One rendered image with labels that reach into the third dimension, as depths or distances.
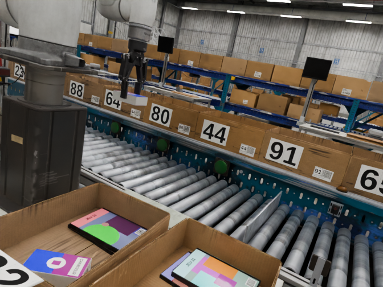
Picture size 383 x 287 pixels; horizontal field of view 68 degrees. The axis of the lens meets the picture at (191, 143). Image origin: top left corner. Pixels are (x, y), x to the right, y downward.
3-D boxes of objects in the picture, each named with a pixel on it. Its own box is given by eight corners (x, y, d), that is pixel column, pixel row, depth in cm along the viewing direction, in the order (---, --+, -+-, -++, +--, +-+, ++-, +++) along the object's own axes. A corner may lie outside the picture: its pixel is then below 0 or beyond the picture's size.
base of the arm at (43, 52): (56, 68, 73) (58, 45, 71) (-5, 51, 79) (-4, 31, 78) (102, 72, 89) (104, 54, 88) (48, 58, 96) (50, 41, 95)
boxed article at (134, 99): (135, 105, 113) (136, 96, 112) (111, 98, 119) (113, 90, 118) (146, 105, 119) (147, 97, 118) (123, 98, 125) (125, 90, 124)
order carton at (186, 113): (142, 122, 182) (146, 96, 177) (168, 121, 207) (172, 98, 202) (193, 140, 163) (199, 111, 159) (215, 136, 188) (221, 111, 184)
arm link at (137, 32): (156, 29, 113) (154, 45, 115) (139, 27, 117) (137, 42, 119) (141, 23, 105) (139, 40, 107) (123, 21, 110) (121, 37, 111)
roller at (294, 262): (277, 279, 87) (281, 266, 85) (306, 221, 131) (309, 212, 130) (293, 288, 84) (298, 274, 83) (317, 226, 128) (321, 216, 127)
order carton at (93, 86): (65, 97, 218) (68, 74, 214) (96, 98, 243) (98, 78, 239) (100, 109, 200) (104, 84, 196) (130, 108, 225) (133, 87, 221)
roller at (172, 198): (147, 211, 111) (149, 200, 110) (209, 181, 155) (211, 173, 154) (157, 216, 109) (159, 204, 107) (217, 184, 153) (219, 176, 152)
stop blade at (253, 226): (240, 249, 95) (247, 225, 93) (276, 208, 134) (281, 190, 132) (241, 250, 95) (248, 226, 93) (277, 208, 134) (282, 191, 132)
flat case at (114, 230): (121, 257, 72) (122, 251, 72) (68, 228, 80) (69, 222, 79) (151, 234, 84) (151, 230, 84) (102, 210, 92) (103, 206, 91)
